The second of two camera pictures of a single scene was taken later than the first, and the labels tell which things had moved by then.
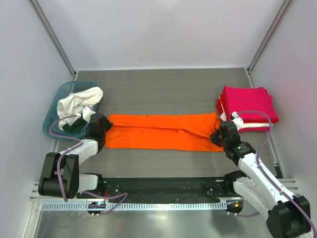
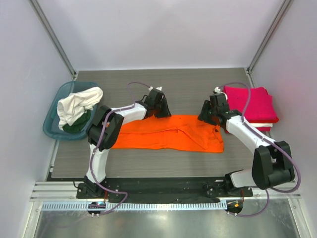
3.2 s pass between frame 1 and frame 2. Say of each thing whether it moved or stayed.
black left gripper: moved
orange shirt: stayed
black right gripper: moved
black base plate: stayed
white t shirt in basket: stayed
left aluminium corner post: stayed
